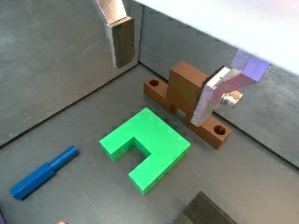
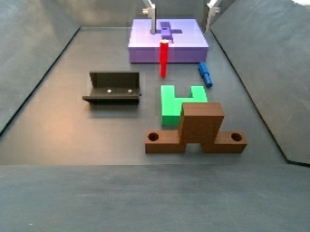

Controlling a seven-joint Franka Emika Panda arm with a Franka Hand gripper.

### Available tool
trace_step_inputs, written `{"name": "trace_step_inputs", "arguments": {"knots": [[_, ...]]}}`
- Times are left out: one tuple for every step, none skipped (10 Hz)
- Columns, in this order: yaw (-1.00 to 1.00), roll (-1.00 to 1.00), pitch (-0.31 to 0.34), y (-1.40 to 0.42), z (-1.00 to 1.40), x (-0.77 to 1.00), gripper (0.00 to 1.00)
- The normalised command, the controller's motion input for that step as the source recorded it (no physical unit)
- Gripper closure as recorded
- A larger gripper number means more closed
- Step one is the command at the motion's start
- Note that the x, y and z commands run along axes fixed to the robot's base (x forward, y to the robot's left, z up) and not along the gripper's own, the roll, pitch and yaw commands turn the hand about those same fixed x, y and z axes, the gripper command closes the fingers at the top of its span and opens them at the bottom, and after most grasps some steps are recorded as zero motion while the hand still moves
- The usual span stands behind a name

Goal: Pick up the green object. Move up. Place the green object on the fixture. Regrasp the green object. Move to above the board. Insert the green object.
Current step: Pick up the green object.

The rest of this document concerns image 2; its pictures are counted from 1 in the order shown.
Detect black angle bracket fixture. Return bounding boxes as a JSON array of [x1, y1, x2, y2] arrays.
[[82, 71, 140, 103]]

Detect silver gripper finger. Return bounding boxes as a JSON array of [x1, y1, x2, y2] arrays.
[[204, 0, 220, 31], [143, 0, 156, 34]]

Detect brown T-shaped block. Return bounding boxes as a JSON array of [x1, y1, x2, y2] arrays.
[[145, 102, 247, 153]]

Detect green U-shaped block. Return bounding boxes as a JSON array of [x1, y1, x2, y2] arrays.
[[161, 85, 208, 126]]

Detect blue cylindrical peg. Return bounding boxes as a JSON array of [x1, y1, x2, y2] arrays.
[[197, 63, 213, 88]]

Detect red cylindrical peg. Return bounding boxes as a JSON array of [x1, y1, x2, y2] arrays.
[[160, 39, 168, 78]]

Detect purple board with cross slot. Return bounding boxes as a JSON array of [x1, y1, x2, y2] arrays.
[[128, 19, 208, 63]]

